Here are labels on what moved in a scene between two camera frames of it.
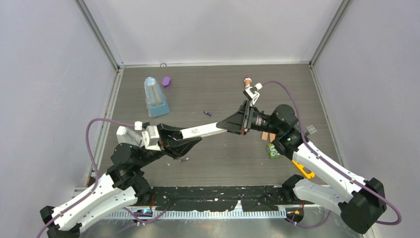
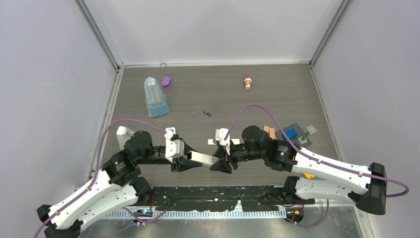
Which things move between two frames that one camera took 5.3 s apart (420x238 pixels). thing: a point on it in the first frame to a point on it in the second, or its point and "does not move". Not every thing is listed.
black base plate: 220,198 does not move
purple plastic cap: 166,82 does not move
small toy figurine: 248,81 does not move
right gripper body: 251,114 to 234,157
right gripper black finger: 238,121 to 219,152
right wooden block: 272,137 does not move
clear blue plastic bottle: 155,99 does not move
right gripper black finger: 236,125 to 221,165
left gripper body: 163,143 to 175,161
